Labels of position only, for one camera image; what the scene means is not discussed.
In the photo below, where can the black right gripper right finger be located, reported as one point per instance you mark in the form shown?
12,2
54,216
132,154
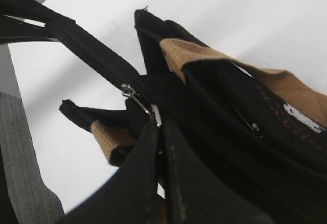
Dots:
194,194

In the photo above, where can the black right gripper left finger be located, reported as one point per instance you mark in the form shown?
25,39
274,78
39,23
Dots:
129,196

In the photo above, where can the black tote bag tan handles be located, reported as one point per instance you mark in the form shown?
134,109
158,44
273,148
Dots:
260,131

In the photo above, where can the silver zipper pull with ring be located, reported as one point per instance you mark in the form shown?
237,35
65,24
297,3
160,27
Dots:
142,101

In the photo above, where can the grey ribbed foam pad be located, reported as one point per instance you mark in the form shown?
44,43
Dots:
24,196

